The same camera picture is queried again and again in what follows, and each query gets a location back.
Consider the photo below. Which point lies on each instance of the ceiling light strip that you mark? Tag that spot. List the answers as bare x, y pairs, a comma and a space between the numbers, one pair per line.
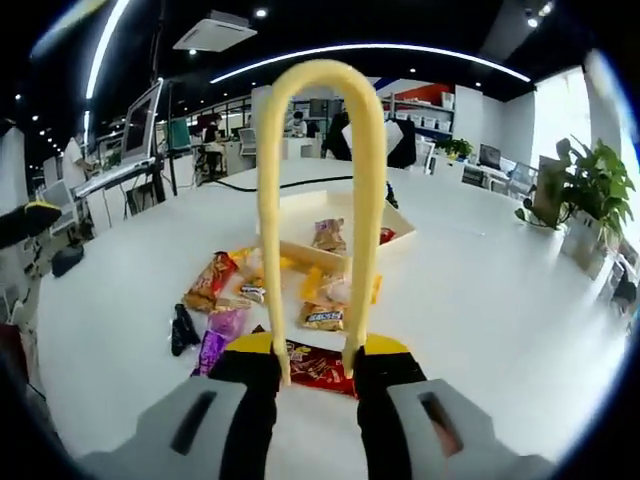
102, 50
400, 50

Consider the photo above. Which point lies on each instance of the large green potted plant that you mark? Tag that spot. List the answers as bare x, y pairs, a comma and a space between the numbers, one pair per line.
600, 180

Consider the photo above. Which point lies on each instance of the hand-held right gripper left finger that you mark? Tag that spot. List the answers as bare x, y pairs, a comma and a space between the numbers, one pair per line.
240, 415

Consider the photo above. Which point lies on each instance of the cream hexagonal container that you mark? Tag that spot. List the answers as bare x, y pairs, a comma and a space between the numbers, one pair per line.
310, 252

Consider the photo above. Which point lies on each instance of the gold candy bar food packet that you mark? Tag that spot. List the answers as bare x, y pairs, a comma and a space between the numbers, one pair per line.
322, 316

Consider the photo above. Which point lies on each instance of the black and white shirt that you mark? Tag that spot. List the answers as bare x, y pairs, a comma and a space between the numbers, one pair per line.
402, 145

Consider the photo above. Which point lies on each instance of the small green potted plant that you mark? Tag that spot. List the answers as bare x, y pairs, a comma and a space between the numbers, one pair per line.
457, 147

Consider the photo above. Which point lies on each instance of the black computer mouse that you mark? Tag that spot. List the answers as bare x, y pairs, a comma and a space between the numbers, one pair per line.
67, 260

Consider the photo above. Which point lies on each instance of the black food packet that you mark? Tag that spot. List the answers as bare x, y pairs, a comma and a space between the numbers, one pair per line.
182, 330

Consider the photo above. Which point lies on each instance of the open dark laptop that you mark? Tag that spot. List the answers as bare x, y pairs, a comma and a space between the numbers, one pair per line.
490, 156

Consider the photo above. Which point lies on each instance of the brown pink food packet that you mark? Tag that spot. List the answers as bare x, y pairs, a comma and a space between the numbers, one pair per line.
330, 235

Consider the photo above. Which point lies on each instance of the shelf with white boxes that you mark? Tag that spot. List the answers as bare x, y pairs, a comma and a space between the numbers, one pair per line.
425, 117

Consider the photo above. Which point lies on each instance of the small red food packet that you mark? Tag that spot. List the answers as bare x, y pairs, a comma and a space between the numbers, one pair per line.
388, 236

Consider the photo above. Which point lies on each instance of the purple food packet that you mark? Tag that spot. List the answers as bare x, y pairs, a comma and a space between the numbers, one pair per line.
220, 340

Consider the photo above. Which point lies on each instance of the silver laptop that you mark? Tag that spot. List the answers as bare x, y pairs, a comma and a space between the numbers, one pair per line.
142, 125

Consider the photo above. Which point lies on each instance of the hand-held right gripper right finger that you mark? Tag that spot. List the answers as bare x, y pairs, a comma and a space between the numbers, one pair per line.
390, 415

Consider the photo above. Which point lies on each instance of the yellow food tongs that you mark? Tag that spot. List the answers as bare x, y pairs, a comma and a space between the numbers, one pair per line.
270, 200

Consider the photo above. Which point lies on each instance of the orange-red food packet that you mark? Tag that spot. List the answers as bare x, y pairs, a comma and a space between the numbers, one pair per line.
210, 285

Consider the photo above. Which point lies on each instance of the ceiling air conditioner unit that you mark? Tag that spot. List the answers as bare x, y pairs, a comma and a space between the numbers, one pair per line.
215, 32

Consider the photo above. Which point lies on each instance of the small white candy food packet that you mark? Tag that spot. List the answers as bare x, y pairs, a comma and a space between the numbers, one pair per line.
252, 293

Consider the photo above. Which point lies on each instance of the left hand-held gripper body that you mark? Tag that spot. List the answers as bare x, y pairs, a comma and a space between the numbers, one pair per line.
12, 170

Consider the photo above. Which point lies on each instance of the white office chair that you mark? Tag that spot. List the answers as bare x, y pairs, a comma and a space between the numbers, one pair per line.
247, 142

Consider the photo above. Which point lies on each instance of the black tripod stand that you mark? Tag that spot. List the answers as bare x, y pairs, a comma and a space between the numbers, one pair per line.
172, 170

